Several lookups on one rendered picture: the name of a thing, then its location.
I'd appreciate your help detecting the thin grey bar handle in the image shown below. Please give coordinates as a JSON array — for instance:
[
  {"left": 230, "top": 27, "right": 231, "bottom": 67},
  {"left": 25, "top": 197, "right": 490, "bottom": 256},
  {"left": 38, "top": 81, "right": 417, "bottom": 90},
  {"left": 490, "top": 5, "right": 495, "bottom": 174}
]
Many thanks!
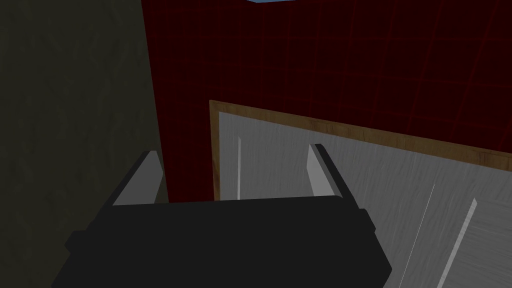
[
  {"left": 437, "top": 197, "right": 479, "bottom": 288},
  {"left": 236, "top": 136, "right": 242, "bottom": 201}
]

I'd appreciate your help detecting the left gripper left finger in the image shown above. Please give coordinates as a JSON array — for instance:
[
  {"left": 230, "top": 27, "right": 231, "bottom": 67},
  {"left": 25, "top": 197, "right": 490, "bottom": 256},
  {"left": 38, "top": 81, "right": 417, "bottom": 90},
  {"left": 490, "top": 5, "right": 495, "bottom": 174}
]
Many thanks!
[{"left": 107, "top": 150, "right": 165, "bottom": 207}]

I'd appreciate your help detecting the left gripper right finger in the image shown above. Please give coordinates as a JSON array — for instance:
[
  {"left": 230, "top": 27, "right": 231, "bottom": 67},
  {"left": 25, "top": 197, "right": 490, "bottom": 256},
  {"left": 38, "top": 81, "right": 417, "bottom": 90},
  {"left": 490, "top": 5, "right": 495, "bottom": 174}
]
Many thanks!
[{"left": 305, "top": 143, "right": 355, "bottom": 199}]

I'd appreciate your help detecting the wood-edged grey cupboard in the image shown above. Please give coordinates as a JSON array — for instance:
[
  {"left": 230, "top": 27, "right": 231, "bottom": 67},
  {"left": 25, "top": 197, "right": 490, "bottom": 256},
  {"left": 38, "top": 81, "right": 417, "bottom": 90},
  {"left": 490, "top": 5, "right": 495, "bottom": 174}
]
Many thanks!
[{"left": 208, "top": 99, "right": 512, "bottom": 288}]

